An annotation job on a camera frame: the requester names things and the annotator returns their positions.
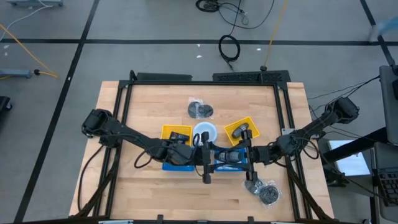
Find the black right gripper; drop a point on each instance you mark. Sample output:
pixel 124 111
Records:
pixel 261 155

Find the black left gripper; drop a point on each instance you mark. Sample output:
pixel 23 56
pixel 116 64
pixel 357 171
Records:
pixel 183 154

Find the yellow plastic basket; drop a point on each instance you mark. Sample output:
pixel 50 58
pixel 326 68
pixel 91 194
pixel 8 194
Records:
pixel 168 130
pixel 252 133

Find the bagged black round pads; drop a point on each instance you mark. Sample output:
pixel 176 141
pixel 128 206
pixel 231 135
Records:
pixel 269 194
pixel 200 110

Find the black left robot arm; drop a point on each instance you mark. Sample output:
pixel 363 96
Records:
pixel 124 132

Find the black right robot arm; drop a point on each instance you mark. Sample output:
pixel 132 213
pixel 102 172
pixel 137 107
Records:
pixel 314 127

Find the blue plastic basket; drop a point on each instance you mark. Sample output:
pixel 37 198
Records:
pixel 178 168
pixel 224 170

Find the white wipes canister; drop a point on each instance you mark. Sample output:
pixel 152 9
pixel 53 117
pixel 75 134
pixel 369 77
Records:
pixel 211 129

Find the black perforated box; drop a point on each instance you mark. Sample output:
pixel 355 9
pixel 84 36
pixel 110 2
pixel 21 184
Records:
pixel 248 76

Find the black flat box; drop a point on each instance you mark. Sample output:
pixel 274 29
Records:
pixel 163 76

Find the white paper sheet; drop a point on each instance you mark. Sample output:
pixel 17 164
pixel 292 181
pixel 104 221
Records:
pixel 351 165

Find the black keyboard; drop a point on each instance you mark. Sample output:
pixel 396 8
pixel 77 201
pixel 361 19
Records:
pixel 388 186

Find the grey chair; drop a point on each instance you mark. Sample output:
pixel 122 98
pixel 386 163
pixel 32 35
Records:
pixel 390 102

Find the person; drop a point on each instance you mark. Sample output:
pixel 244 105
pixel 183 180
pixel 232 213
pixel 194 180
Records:
pixel 387 26

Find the grey stand base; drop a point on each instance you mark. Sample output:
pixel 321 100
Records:
pixel 15 73
pixel 34 3

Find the black metal table frame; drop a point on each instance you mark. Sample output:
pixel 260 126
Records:
pixel 202 83

